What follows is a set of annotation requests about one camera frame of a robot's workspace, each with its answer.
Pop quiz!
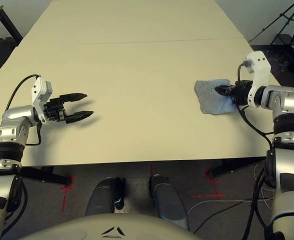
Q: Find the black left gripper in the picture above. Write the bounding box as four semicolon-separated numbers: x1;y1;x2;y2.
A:
43;92;95;125

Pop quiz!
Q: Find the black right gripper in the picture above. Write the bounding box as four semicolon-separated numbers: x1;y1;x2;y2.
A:
214;79;254;106

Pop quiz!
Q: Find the light blue terry rag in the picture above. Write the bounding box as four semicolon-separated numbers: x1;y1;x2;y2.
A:
194;78;237;116

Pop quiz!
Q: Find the black table foot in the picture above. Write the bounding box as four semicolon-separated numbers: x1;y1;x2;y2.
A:
20;166;71;186
208;158;267;179

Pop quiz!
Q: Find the grey left robot leg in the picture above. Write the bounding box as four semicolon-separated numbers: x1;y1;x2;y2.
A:
84;176;126;217

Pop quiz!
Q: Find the grey robot leg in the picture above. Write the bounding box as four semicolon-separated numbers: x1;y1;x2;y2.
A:
148;174;190;230
84;176;126;217

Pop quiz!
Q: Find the grey robot torso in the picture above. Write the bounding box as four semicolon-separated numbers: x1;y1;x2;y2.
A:
19;212;200;240

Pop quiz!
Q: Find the grey right robot leg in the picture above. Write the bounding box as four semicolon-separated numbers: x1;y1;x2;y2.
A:
148;174;190;230

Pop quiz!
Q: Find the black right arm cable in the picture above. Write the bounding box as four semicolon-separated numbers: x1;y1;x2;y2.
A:
235;62;280;240

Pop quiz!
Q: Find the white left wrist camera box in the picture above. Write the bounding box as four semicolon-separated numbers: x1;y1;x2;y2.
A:
30;76;53;125

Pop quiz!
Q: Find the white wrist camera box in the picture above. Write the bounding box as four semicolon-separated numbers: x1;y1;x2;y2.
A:
243;50;272;108
30;76;53;125

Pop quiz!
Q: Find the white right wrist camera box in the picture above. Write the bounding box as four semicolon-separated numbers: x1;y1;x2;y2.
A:
243;50;272;108

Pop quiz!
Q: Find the black camera tripod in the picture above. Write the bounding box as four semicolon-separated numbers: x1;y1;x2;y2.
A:
249;0;294;53

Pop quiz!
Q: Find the wooden side table black frame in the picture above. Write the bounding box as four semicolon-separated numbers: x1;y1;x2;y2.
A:
0;4;23;46

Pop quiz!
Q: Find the thin white floor cable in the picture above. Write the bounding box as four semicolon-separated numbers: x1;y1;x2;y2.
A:
186;163;277;218

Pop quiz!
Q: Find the thin black floor cable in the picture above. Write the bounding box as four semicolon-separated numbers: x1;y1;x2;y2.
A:
193;198;255;233

